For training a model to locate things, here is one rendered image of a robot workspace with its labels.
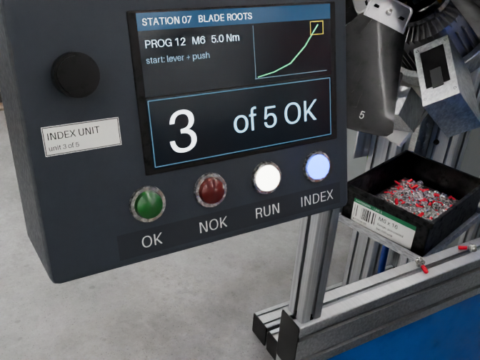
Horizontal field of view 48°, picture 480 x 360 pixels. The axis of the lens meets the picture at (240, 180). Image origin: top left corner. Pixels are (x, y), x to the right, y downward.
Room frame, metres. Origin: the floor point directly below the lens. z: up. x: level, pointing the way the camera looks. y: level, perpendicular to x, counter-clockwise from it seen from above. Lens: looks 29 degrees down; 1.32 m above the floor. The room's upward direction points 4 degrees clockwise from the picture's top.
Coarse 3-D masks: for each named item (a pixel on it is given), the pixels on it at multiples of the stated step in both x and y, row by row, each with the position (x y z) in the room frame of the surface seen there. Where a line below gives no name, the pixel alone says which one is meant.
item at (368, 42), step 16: (368, 16) 1.09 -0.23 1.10; (352, 32) 1.07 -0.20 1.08; (368, 32) 1.07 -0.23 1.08; (384, 32) 1.08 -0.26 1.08; (352, 48) 1.05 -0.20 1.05; (368, 48) 1.05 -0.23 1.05; (384, 48) 1.06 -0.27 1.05; (400, 48) 1.06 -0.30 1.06; (352, 64) 1.03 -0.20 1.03; (368, 64) 1.03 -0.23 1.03; (384, 64) 1.03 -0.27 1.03; (400, 64) 1.04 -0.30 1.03; (352, 80) 1.01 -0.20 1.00; (368, 80) 1.01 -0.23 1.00; (384, 80) 1.01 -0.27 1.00; (352, 96) 0.99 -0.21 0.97; (368, 96) 0.99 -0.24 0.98; (384, 96) 0.99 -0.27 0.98; (352, 112) 0.96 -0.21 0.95; (384, 112) 0.96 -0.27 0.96; (352, 128) 0.94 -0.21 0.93; (368, 128) 0.94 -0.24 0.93; (384, 128) 0.94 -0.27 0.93
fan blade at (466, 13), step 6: (450, 0) 0.97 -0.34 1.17; (456, 0) 0.96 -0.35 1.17; (462, 0) 0.96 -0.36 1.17; (468, 0) 0.96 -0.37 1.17; (474, 0) 0.96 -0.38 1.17; (456, 6) 0.94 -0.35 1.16; (462, 6) 0.94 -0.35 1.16; (468, 6) 0.94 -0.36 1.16; (474, 6) 0.94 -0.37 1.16; (462, 12) 0.93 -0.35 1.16; (468, 12) 0.92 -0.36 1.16; (474, 12) 0.92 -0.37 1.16; (468, 18) 0.91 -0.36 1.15; (474, 18) 0.91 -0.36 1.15; (474, 24) 0.89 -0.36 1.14; (474, 30) 0.88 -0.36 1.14
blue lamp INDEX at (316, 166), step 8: (312, 152) 0.40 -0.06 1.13; (320, 152) 0.40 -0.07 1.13; (312, 160) 0.40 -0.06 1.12; (320, 160) 0.40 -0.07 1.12; (328, 160) 0.40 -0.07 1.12; (304, 168) 0.39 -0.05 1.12; (312, 168) 0.39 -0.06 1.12; (320, 168) 0.39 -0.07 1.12; (328, 168) 0.40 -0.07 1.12; (312, 176) 0.39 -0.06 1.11; (320, 176) 0.39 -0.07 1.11
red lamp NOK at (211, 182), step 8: (208, 176) 0.35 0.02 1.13; (216, 176) 0.35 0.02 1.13; (200, 184) 0.34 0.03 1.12; (208, 184) 0.34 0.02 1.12; (216, 184) 0.34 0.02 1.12; (224, 184) 0.35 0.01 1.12; (200, 192) 0.34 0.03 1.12; (208, 192) 0.34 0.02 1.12; (216, 192) 0.34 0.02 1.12; (224, 192) 0.35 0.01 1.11; (200, 200) 0.34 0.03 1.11; (208, 200) 0.34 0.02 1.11; (216, 200) 0.34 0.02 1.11
